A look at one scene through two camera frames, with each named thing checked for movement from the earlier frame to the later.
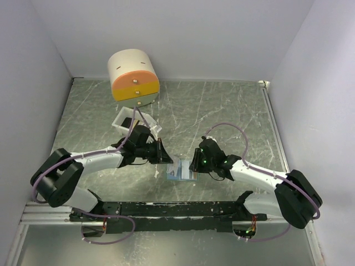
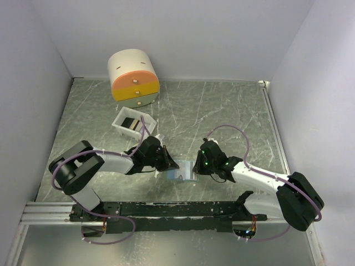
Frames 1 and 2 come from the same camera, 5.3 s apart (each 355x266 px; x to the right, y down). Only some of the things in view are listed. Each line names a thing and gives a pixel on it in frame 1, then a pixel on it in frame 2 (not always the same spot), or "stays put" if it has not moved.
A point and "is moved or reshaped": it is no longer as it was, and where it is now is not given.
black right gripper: (194, 165) stays put
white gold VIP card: (172, 167) is moved or reshaped
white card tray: (129, 118) stays put
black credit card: (127, 122) stays put
